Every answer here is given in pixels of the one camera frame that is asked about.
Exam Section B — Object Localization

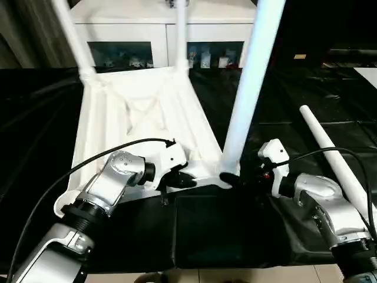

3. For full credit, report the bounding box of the white plastic table leg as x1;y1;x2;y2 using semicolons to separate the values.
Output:
173;0;191;74
51;0;98;86
299;105;377;221
219;0;286;180

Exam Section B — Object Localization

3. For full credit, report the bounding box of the white plastic table top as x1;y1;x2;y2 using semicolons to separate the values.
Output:
53;66;241;219

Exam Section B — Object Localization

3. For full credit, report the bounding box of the black table mat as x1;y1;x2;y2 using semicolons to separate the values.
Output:
0;67;377;271

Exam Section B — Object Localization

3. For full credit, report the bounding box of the white flat board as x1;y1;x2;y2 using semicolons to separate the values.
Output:
353;67;377;89

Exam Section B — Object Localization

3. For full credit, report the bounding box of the white cabinet with glass doors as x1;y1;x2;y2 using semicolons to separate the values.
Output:
70;0;257;70

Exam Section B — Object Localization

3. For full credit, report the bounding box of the black cabinet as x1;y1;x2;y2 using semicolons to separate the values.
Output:
256;0;377;70

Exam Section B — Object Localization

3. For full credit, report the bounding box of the grey curtain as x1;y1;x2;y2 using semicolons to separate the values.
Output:
0;0;79;70

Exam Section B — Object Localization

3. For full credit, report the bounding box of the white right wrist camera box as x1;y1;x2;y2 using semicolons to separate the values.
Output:
257;139;291;198

